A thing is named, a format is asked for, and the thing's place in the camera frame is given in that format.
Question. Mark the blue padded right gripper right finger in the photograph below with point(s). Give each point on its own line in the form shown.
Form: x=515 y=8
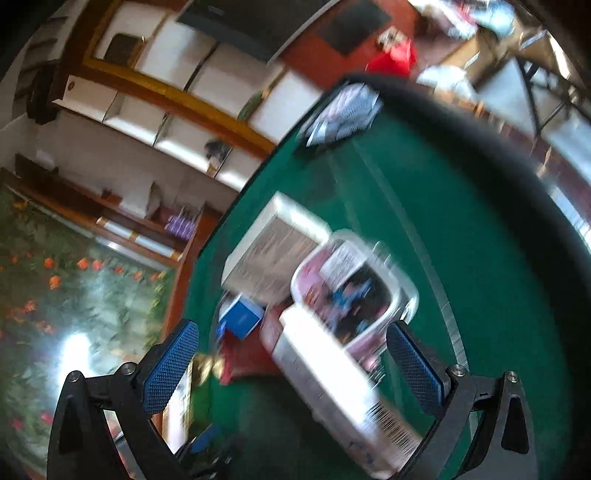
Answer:
x=503 y=446

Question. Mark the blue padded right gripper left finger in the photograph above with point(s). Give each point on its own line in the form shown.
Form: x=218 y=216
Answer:
x=81 y=445

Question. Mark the white medicine box with barcode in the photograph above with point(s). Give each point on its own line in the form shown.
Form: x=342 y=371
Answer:
x=338 y=391

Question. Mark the red packet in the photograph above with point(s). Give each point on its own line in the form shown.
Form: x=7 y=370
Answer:
x=251 y=357

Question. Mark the white tray with gold rim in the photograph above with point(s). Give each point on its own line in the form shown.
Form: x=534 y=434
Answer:
x=188 y=412

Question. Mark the floral painted glass panel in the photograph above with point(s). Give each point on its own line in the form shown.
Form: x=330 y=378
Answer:
x=69 y=301

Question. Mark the small blue box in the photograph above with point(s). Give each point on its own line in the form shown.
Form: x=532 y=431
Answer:
x=239 y=317

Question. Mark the clear plastic container with lid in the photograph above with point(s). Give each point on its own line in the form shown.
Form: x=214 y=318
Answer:
x=355 y=293

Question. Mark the red wooden cabinet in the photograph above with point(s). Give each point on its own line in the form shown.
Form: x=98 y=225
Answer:
x=206 y=223

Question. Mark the purple bottles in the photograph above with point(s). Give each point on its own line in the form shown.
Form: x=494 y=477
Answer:
x=181 y=227

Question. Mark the white cardboard box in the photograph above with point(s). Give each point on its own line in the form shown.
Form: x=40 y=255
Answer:
x=263 y=262

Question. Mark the black metal chair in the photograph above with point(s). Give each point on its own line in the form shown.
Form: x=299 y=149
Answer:
x=569 y=97

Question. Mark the stack of papers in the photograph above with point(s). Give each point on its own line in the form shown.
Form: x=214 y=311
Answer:
x=353 y=109

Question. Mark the red bag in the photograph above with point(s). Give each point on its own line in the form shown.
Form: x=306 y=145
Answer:
x=398 y=61

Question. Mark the black television screen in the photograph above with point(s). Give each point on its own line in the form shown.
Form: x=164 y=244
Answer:
x=260 y=28

